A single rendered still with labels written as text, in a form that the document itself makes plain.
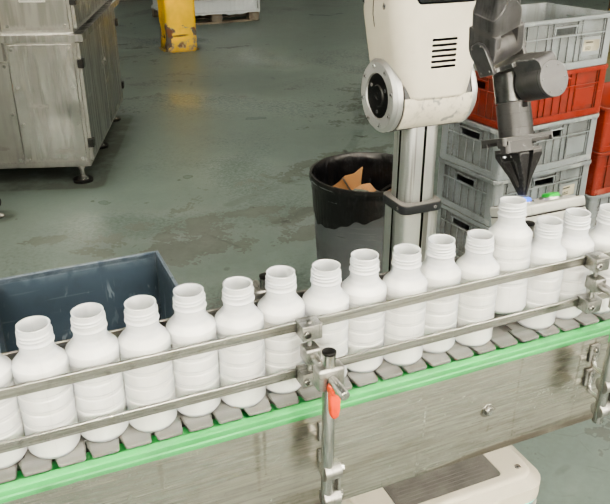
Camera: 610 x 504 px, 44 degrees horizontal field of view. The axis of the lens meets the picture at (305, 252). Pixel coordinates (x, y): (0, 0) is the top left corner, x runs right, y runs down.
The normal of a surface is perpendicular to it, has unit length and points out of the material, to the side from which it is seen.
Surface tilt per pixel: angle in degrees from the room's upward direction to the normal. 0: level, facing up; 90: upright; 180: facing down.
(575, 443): 0
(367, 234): 94
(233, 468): 90
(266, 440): 90
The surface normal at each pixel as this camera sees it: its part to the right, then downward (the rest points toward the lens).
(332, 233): -0.67, 0.38
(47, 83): 0.10, 0.43
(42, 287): 0.40, 0.40
